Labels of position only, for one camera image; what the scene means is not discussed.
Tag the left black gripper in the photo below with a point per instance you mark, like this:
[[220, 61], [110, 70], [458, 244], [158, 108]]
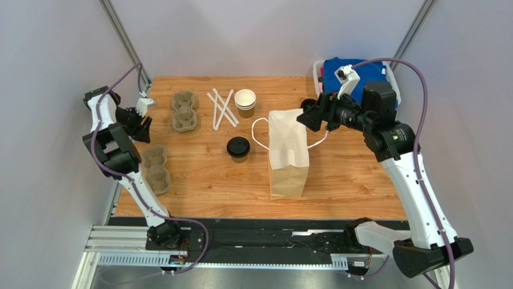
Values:
[[143, 132]]

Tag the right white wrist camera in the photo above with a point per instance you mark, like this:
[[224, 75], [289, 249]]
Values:
[[348, 78]]

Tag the cardboard cup carrier tray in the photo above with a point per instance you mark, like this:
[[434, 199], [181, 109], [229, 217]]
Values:
[[185, 117]]

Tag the brown paper bag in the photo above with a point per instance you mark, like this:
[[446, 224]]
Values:
[[288, 153]]

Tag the white plastic basket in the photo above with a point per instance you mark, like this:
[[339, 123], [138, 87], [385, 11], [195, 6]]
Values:
[[318, 86]]

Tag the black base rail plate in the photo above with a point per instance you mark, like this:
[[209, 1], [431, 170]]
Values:
[[274, 238]]

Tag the white slotted cable duct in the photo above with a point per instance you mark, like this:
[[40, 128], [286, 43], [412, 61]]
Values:
[[167, 260]]

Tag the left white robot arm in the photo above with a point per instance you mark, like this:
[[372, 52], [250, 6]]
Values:
[[111, 144]]

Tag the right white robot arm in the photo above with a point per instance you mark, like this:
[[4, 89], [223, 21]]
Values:
[[431, 242]]

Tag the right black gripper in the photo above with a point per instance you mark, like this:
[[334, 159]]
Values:
[[326, 111]]

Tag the single paper coffee cup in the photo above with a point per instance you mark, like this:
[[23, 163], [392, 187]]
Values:
[[239, 160]]

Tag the stack of paper cups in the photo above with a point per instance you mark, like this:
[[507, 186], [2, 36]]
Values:
[[245, 101]]

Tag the blue folded towel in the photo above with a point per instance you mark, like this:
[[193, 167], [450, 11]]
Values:
[[370, 72]]

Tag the stack of black lids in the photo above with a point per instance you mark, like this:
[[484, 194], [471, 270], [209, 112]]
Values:
[[308, 104]]

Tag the black plastic cup lid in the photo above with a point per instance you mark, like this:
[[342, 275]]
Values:
[[238, 147]]

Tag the white wrapped straw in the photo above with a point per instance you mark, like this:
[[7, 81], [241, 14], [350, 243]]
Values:
[[218, 104], [231, 113], [224, 108]]

